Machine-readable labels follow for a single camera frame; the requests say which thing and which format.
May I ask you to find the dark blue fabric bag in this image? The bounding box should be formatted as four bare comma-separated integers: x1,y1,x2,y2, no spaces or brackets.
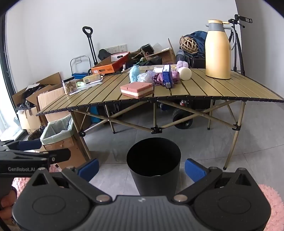
189,31,208,58

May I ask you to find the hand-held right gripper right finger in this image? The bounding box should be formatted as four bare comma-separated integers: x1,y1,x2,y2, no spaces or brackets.
172,158,255,203

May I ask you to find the white foam cylinder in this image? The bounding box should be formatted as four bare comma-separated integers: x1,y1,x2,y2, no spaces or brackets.
178,67,192,81

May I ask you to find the woven rattan ball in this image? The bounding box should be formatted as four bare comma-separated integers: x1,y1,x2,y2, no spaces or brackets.
180,36,198,54

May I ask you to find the black soft bag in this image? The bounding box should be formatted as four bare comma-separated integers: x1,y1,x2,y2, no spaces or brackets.
139,57,163,66

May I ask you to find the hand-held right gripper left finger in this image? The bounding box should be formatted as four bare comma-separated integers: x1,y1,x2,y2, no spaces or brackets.
31,158,113,204

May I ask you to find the printed paper sheet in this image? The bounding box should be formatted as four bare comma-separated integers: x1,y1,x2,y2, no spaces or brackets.
77,80,103,91

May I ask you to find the black pouch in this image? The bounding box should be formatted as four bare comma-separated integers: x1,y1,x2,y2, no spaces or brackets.
98,49,114,60

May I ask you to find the small black box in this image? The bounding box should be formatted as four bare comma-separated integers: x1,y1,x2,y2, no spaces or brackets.
141,44,155,55

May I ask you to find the person's left hand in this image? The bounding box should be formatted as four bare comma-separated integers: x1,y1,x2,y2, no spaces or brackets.
0,190,18,225

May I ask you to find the person's right pink fluffy leg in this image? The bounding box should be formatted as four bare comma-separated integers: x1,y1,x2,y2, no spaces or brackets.
258,184,284,231

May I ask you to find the light blue plush toy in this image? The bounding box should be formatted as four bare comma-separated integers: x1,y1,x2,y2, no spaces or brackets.
129,65,141,82

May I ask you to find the pink white sponge block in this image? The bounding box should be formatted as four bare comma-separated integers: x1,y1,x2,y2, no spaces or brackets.
120,82,154,99

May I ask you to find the clear snack jar black lid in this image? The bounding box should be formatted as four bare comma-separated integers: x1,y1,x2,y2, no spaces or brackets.
62,77,78,95

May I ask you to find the orange cardboard tray box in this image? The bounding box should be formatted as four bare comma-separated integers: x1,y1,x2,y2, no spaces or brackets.
91,52,131,75

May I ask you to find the black wagon pull handle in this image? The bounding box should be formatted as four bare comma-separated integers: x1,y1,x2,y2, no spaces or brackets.
82,26,98,66

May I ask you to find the silver metal trolley frame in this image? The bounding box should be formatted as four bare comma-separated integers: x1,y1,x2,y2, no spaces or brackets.
70,55,91,76

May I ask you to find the black window frame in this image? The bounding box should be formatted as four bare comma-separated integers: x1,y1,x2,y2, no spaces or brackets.
0,10,26,143

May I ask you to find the brown open cardboard box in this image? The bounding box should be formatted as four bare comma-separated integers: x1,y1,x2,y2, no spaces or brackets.
144,38,177,65

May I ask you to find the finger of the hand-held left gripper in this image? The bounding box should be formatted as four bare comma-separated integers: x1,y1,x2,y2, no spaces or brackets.
0,140,43,152
33,148,72,165

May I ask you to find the black suitcase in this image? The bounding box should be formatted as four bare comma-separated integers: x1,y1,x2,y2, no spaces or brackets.
189,57,207,69

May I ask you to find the black tripod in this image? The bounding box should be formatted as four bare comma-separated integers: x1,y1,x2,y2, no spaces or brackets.
228,19,246,76

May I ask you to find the clear plastic bag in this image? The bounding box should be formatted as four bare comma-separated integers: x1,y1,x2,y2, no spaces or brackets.
137,71,156,83

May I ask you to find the yellow thermos jug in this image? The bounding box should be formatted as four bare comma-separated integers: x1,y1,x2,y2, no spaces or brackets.
204,20,237,80

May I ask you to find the cardboard box with green liner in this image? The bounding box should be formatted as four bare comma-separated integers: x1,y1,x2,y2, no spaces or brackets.
40,113,92,170

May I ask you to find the black round trash bin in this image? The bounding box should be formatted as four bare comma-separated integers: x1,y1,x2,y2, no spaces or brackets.
126,138,181,197

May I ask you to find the pale yellow paper box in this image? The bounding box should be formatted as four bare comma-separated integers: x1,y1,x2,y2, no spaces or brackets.
83,74,102,84

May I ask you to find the large open cardboard box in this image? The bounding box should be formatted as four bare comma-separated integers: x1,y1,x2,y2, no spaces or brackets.
12,72,65,134

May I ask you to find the olive slatted folding table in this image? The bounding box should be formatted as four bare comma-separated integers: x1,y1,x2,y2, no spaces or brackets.
35,68,284,170

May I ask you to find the blue paper carton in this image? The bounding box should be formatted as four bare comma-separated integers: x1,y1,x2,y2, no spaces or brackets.
162,65,174,89

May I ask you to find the purple satin scrunchie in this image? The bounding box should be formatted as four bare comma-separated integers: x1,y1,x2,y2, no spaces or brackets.
152,71,180,86

